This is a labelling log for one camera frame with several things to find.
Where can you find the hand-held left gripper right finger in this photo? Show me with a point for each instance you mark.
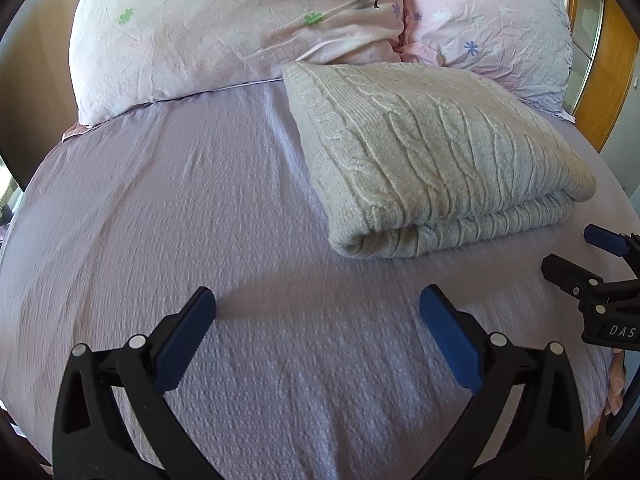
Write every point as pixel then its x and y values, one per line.
pixel 451 342

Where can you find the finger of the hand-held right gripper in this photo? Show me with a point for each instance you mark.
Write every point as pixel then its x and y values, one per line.
pixel 606 240
pixel 570 275

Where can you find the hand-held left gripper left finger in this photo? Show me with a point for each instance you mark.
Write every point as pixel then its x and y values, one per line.
pixel 184 346

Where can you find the person's right hand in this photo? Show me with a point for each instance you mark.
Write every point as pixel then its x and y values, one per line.
pixel 617 380

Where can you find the lavender bed sheet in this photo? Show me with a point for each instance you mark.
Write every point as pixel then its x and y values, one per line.
pixel 210 240

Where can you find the wooden wardrobe with mirror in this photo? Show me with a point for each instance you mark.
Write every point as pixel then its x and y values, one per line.
pixel 607 60

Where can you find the pink white flower print pillow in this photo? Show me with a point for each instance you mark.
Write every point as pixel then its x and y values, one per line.
pixel 490 25

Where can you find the pink tree print pillow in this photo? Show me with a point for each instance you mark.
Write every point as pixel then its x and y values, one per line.
pixel 225 30

